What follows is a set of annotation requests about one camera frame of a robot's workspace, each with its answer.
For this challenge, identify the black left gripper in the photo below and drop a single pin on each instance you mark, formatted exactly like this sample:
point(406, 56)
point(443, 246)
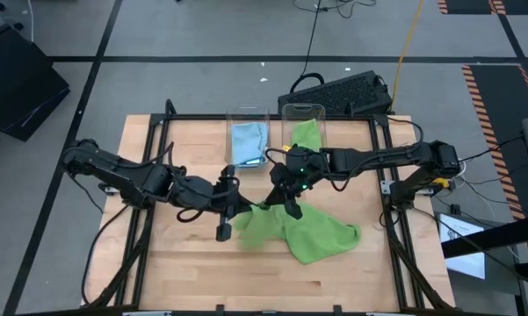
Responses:
point(228, 199)

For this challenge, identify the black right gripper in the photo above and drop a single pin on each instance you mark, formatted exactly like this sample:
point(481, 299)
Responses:
point(296, 171)

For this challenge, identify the green microfiber towel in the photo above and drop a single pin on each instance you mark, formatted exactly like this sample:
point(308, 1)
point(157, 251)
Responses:
point(255, 228)
point(307, 134)
point(320, 239)

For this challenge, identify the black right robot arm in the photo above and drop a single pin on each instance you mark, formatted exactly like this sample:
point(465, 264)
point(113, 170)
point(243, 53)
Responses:
point(378, 158)

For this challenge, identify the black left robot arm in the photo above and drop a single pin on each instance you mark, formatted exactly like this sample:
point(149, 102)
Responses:
point(114, 169)

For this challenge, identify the clear plastic bin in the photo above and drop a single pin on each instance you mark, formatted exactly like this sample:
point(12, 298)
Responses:
point(229, 131)
point(290, 113)

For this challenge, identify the black perforated computer tower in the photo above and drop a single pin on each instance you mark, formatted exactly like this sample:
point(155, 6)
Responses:
point(334, 94)

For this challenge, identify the silver aluminium extrusion bar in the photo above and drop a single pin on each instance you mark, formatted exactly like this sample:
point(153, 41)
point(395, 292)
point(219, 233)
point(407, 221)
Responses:
point(391, 313)
point(147, 313)

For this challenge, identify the black metal beam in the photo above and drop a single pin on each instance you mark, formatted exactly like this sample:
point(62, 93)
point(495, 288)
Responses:
point(487, 239)

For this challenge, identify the black hazard striped mat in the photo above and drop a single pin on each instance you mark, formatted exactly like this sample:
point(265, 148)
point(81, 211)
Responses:
point(501, 123)
point(470, 5)

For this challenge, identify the black floor platform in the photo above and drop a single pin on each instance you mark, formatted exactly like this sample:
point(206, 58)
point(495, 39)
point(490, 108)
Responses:
point(17, 83)

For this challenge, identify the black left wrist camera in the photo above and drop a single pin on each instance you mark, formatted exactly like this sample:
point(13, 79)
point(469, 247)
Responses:
point(224, 230)

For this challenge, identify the black metal table frame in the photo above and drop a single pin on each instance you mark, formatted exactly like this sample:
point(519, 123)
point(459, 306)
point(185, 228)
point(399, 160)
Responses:
point(189, 117)

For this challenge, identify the small black edge bracket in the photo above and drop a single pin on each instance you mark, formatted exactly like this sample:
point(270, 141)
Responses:
point(337, 309)
point(219, 309)

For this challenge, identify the white arm base bracket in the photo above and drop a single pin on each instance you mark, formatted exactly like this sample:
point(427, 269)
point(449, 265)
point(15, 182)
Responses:
point(387, 188)

